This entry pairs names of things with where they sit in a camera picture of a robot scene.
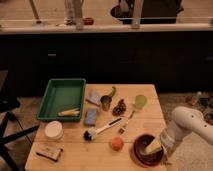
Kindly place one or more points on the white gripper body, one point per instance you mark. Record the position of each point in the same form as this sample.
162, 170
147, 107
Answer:
170, 141

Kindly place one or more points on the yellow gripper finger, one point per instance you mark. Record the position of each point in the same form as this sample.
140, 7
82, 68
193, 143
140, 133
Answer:
153, 147

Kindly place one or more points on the dark red bowl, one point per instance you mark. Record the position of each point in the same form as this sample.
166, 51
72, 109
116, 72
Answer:
139, 146

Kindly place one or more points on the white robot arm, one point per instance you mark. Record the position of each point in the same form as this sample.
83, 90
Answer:
184, 121

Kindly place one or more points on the green plastic tray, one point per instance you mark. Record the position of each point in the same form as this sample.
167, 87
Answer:
61, 95

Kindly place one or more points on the orange ball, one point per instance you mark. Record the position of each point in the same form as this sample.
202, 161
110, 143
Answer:
117, 143

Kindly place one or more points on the green plastic cup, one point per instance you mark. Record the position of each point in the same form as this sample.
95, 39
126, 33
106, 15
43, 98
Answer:
140, 101

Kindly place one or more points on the metal cup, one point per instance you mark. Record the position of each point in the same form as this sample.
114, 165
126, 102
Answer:
106, 102

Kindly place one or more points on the green pepper toy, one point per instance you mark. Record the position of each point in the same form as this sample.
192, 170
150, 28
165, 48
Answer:
112, 93

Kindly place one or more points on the blue sponge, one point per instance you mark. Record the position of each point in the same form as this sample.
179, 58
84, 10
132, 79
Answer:
90, 117

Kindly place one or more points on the grey blue cloth piece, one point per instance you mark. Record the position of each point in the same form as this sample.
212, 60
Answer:
94, 98

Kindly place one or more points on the yellow corn toy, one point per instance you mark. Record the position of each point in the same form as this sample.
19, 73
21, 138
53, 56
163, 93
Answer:
71, 112

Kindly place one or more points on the white round container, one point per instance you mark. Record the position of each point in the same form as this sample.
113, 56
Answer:
54, 130

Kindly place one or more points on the person in dark clothes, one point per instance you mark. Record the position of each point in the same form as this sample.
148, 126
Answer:
153, 11

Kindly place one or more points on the red object on counter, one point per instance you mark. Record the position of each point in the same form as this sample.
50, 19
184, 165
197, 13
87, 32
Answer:
88, 21

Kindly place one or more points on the black office chair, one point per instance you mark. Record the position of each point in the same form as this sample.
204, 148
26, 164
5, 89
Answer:
10, 116

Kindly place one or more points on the white handled dish brush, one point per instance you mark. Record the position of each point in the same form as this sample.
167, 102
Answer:
91, 133

